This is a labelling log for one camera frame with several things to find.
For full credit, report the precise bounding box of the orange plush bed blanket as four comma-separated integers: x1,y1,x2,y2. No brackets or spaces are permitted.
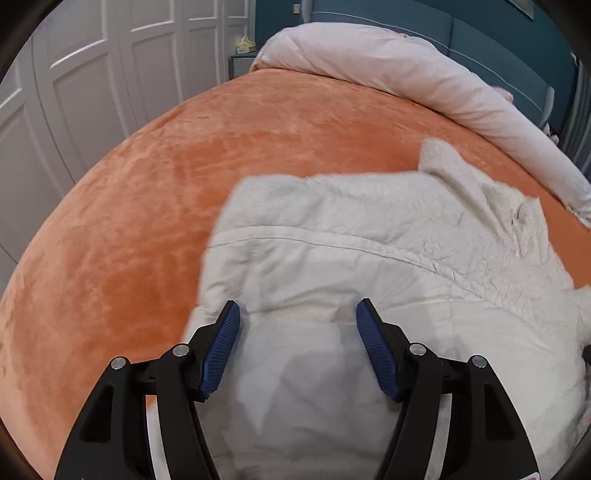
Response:
0,67,591,480

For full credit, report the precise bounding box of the white padded coat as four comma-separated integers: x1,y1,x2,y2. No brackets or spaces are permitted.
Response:
185,138,591,480

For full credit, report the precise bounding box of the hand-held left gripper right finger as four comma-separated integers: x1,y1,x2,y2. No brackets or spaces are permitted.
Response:
355,298,539,480

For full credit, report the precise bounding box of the pale pink duvet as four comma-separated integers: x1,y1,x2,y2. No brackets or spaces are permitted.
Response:
252,23,591,229

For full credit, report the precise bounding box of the grey bedside cabinet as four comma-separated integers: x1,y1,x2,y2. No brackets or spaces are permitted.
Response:
229,53,259,82

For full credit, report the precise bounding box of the blue padded headboard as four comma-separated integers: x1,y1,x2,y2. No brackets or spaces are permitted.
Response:
305,0,580,139

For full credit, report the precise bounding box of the white panelled wardrobe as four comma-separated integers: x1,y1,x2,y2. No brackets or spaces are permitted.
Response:
0,0,259,315

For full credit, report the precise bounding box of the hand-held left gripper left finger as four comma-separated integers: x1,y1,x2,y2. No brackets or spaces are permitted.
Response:
54,300,241,480

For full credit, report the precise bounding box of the grey curtain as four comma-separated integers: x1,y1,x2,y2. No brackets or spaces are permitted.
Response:
561,55,591,169

